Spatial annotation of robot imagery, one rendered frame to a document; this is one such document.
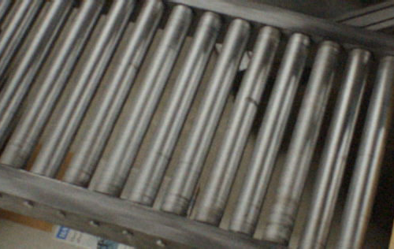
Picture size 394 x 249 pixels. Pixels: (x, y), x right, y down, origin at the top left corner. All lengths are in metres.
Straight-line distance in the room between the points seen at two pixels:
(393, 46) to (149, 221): 0.61
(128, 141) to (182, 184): 0.14
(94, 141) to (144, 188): 0.14
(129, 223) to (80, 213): 0.09
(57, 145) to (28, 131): 0.07
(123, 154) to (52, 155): 0.13
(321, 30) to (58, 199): 0.62
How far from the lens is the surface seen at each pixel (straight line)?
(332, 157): 1.29
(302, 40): 1.42
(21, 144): 1.36
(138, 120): 1.33
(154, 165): 1.28
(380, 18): 2.20
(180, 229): 1.23
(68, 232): 2.13
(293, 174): 1.27
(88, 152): 1.32
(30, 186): 1.31
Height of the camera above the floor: 1.96
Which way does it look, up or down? 61 degrees down
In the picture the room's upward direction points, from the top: straight up
